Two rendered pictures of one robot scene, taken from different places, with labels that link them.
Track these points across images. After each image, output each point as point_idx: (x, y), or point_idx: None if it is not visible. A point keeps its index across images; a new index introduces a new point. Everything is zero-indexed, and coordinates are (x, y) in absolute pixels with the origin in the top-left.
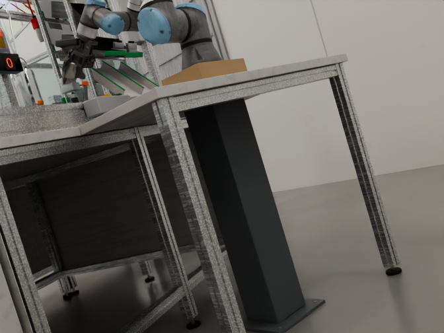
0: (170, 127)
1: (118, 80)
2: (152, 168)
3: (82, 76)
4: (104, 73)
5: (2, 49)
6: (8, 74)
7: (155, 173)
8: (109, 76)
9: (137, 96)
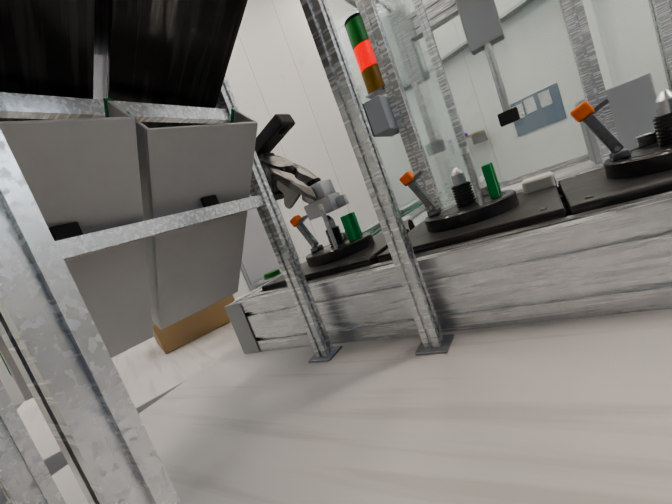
0: None
1: (156, 238)
2: None
3: (289, 202)
4: (178, 177)
5: (373, 97)
6: (396, 129)
7: None
8: (172, 201)
9: (178, 320)
